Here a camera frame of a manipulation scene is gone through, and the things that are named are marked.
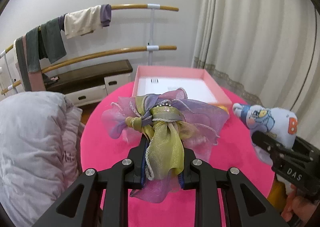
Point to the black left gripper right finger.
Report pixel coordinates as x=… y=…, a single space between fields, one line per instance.
x=225 y=198

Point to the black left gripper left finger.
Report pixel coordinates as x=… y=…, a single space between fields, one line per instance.
x=99 y=197

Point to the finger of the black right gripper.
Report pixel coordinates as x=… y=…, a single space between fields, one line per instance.
x=272 y=146

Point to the white cartoon print cloth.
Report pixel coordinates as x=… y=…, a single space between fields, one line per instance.
x=279 y=124

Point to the pastel organza bow scrunchie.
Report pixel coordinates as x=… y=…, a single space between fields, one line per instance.
x=171 y=122

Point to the right hand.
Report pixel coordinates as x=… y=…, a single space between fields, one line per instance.
x=299 y=206

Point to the pink round table mat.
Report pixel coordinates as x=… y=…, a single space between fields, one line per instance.
x=234 y=149

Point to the grey pink duvet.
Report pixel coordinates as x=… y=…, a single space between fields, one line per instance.
x=40 y=152

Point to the pink cardboard box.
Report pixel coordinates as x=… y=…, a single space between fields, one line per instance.
x=197 y=83

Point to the dark wood bench cabinet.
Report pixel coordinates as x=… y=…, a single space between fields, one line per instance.
x=92 y=84

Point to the beige curtain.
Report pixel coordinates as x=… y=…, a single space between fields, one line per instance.
x=267 y=51

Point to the pink grey hanging towel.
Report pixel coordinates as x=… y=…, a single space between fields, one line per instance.
x=31 y=81

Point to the lower wooden ballet bar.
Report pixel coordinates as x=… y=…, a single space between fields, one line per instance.
x=106 y=53

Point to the wooden ballet bar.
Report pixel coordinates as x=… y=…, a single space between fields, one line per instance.
x=106 y=53
x=142 y=6

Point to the dark green hanging towel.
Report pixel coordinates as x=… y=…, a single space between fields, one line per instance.
x=44 y=42

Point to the cream hanging cloth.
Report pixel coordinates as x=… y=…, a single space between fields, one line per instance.
x=81 y=22

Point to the upper wooden ballet bar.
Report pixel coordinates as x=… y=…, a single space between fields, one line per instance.
x=142 y=6

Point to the purple hanging cloth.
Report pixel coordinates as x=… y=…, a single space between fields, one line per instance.
x=105 y=15

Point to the white bar stand post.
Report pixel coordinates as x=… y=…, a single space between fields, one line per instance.
x=152 y=34

